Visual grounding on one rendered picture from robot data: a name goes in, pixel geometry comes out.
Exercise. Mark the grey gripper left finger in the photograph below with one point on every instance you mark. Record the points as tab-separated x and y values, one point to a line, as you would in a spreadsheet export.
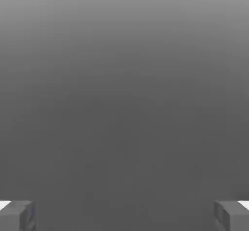
13	216

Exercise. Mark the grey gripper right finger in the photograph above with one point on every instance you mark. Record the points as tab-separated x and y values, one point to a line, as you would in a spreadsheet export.
235	217

